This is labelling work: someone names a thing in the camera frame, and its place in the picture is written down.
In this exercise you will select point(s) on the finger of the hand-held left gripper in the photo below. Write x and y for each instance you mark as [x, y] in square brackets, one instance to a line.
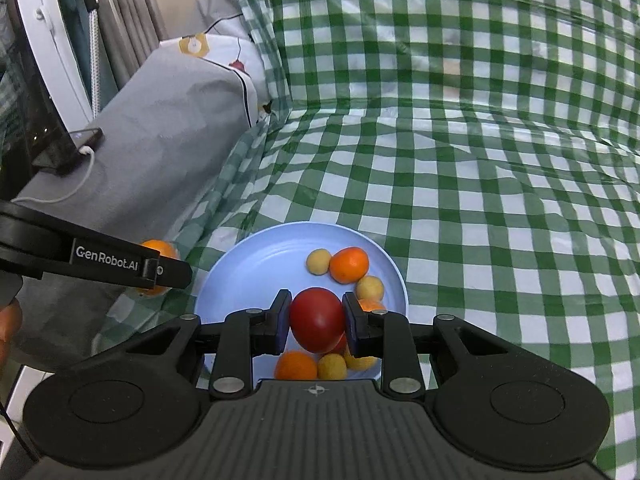
[172, 272]

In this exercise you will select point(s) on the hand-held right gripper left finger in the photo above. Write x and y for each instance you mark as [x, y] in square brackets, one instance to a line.
[281, 322]

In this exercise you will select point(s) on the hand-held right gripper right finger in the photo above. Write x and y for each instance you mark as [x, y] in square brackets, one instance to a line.
[352, 325]

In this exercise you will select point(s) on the red tomato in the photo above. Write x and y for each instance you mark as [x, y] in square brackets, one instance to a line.
[341, 346]
[316, 322]

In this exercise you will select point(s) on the plastic orange mandarin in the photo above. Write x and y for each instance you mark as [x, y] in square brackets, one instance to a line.
[157, 249]

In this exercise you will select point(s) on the small orange mandarin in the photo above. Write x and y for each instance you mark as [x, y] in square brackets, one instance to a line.
[296, 366]
[374, 305]

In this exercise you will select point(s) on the small yellow plum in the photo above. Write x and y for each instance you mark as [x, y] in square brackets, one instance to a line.
[370, 288]
[318, 262]
[332, 366]
[362, 362]

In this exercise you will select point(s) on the light blue plate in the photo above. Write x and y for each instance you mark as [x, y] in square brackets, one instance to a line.
[260, 270]

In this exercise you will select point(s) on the large orange mandarin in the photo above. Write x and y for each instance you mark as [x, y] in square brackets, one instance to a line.
[350, 265]

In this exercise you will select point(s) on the person's left hand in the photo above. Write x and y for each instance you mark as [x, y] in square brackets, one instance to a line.
[9, 325]

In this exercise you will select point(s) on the black smartphone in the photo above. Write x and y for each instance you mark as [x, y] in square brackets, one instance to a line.
[75, 142]

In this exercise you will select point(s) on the green white checked cloth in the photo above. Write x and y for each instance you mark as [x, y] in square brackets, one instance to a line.
[450, 160]

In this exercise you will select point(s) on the white framed glass door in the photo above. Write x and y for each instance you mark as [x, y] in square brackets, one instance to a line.
[55, 50]

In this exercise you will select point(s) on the teal curtain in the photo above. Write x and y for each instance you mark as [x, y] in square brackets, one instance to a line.
[75, 35]

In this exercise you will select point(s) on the grey white floral pillow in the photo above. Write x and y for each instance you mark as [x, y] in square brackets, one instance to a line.
[225, 45]

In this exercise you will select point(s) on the grey curtain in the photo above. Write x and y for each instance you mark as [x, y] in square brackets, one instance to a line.
[135, 10]

